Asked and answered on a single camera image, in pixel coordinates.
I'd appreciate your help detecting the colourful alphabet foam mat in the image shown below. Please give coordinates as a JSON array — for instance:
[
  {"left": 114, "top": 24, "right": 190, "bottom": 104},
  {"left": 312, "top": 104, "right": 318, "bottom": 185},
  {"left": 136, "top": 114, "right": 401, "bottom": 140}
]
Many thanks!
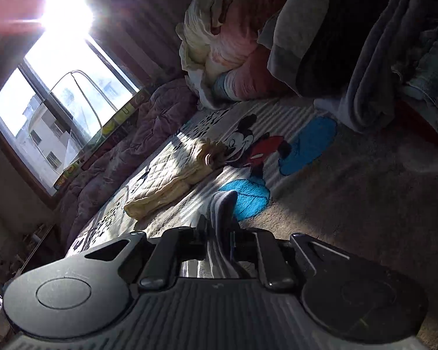
[{"left": 53, "top": 89, "right": 151, "bottom": 192}]

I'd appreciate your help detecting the window with wooden frame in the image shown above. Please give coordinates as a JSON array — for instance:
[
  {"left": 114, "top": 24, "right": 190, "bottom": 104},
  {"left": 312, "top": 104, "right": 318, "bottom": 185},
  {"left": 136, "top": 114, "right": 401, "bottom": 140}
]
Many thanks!
[{"left": 0, "top": 32, "right": 140, "bottom": 198}]

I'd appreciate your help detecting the cream quilted folded blanket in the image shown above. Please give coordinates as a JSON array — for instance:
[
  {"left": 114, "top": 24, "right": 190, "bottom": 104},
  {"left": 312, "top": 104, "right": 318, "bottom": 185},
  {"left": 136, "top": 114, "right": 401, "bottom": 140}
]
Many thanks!
[{"left": 124, "top": 138, "right": 227, "bottom": 221}]

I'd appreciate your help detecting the purple crumpled comforter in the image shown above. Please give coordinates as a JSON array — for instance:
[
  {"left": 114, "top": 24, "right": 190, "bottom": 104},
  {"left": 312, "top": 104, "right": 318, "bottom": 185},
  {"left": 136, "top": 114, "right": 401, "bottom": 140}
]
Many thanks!
[{"left": 56, "top": 78, "right": 199, "bottom": 251}]

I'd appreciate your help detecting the cluttered side desk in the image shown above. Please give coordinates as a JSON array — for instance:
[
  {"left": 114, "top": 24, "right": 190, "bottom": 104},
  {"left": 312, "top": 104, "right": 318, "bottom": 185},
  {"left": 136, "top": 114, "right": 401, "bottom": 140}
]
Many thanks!
[{"left": 0, "top": 224, "right": 64, "bottom": 285}]

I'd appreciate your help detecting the stacked rolled quilts pile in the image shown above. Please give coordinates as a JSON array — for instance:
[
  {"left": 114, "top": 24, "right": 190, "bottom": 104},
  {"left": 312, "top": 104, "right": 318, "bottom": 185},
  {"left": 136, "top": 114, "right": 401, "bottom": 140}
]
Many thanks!
[{"left": 175, "top": 0, "right": 289, "bottom": 110}]

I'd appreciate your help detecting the grey and dark clothes pile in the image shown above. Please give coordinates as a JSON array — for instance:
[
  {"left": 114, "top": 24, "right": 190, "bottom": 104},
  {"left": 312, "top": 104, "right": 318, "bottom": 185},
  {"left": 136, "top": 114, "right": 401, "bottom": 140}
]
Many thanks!
[{"left": 259, "top": 0, "right": 438, "bottom": 133}]

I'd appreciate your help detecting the Mickey Mouse plush blanket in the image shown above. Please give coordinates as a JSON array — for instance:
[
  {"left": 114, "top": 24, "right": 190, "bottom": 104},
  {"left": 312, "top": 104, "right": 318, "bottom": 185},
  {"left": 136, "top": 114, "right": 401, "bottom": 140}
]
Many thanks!
[{"left": 65, "top": 99, "right": 438, "bottom": 349}]

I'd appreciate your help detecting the brown curtain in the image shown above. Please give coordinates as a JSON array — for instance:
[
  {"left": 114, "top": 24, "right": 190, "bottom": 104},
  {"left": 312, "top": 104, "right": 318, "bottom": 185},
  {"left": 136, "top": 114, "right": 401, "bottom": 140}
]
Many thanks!
[{"left": 88, "top": 0, "right": 187, "bottom": 88}]

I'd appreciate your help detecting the white floral padded garment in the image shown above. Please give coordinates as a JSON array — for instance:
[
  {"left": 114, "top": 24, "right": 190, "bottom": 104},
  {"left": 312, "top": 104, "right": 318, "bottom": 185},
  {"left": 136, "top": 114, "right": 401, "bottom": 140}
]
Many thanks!
[{"left": 180, "top": 190, "right": 251, "bottom": 279}]

